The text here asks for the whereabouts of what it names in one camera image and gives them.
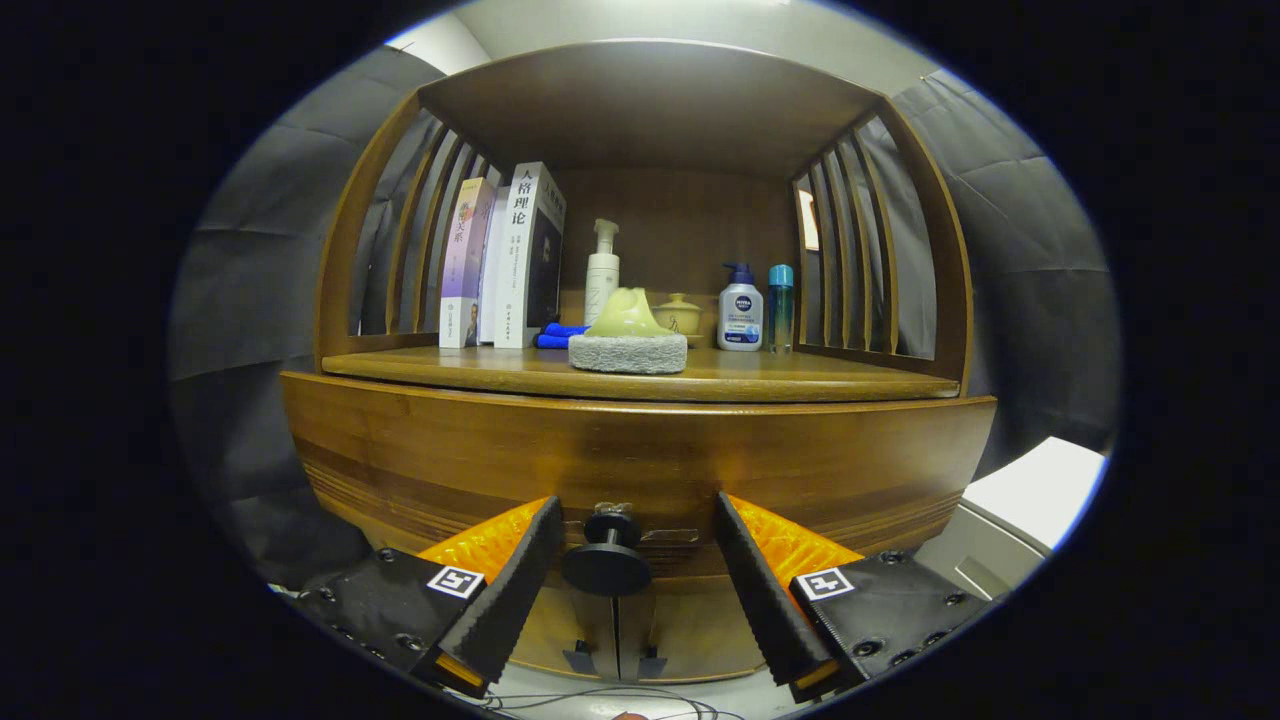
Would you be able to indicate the small teal bottle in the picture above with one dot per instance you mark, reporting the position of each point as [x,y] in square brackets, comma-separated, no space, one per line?
[780,310]

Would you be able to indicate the blue folded cloth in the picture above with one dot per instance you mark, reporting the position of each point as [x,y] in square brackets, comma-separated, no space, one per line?
[555,335]

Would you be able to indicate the black drawer knob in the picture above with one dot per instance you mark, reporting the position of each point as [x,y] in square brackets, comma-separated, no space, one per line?
[607,570]

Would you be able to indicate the white board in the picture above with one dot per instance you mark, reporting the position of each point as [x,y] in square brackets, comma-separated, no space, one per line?
[1040,490]

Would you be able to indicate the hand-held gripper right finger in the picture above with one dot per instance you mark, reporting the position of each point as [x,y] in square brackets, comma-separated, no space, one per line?
[760,600]

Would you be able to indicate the thin white book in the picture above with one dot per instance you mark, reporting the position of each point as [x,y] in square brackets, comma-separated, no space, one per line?
[493,290]

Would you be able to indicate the white pump bottle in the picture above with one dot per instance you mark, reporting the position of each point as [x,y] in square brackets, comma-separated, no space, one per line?
[600,280]

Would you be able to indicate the thick white and black book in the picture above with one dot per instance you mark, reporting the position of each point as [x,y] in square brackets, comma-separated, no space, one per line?
[520,250]

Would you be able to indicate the wooden cabinet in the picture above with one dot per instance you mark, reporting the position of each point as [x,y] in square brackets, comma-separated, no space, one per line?
[650,100]

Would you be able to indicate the wooden countertop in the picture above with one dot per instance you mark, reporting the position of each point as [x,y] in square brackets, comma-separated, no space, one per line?
[800,375]

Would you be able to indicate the beige lidded teacup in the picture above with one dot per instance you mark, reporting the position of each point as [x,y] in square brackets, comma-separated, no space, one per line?
[682,315]

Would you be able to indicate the white bottle with blue cap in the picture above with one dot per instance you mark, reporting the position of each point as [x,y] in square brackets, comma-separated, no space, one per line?
[740,315]

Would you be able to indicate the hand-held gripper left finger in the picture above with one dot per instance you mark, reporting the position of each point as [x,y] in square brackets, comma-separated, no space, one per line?
[515,590]

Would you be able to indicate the purple book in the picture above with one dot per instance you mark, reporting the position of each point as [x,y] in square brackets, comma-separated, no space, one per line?
[462,260]

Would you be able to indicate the wooden cabinet door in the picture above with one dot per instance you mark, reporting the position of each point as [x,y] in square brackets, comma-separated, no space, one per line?
[690,620]
[560,630]

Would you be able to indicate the wooden drawer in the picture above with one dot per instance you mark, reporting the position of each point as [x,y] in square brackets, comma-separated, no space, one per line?
[640,450]

